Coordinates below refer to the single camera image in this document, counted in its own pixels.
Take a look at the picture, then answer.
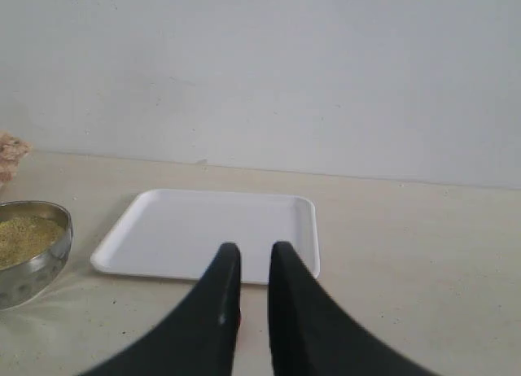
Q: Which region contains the white plastic tray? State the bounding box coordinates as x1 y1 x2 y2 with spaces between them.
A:
90 189 320 285

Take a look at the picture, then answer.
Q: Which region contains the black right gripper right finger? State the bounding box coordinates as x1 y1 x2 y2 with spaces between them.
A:
268 242 430 375

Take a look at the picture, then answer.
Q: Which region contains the teddy bear striped sweater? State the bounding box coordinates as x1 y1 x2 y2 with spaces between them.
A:
0 131 32 184

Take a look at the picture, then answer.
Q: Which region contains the steel bowl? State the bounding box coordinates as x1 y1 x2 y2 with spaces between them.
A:
1 200 73 310

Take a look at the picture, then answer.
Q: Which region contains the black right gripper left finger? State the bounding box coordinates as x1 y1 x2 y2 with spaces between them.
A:
85 243 241 375

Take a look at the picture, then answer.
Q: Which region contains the yellow millet grain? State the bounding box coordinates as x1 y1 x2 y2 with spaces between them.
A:
1 216 64 269

